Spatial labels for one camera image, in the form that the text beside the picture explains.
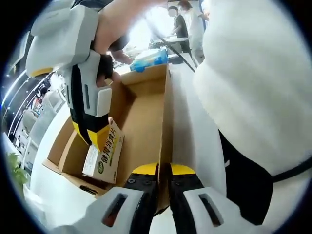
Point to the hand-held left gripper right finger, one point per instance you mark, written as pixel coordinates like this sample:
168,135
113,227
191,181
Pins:
207,212

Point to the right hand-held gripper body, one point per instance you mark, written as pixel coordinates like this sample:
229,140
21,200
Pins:
61,36

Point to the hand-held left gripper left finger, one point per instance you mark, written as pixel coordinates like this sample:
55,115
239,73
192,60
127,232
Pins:
109,207

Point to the white green medicine box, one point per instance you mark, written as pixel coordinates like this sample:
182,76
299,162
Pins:
109,158

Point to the brown cardboard shoe box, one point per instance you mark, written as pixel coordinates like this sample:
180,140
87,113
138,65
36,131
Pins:
143,109

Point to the blue soft tissue pack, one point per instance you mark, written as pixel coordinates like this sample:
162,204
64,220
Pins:
148,61

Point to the person's right hand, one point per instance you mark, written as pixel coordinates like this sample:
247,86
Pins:
109,26

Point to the grey padded office chair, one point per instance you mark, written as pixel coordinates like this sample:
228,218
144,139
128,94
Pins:
39,126

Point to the person's black garment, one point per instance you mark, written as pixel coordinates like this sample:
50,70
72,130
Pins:
246,182

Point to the green plant in white pot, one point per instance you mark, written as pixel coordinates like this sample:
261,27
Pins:
17,170

